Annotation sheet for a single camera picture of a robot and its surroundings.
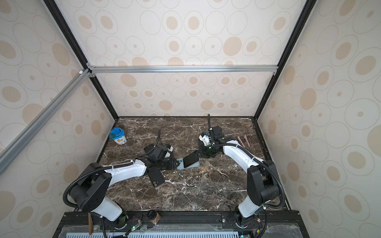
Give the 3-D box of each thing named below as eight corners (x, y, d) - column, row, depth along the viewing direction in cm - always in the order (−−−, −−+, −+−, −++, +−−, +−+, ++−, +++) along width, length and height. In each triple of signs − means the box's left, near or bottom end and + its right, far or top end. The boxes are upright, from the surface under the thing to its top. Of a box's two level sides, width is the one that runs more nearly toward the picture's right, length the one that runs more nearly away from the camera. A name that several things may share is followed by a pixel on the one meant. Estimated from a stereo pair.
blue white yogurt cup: (114, 145, 105) (107, 136, 96) (117, 136, 110) (111, 127, 102) (126, 145, 105) (120, 136, 96) (129, 136, 110) (124, 127, 102)
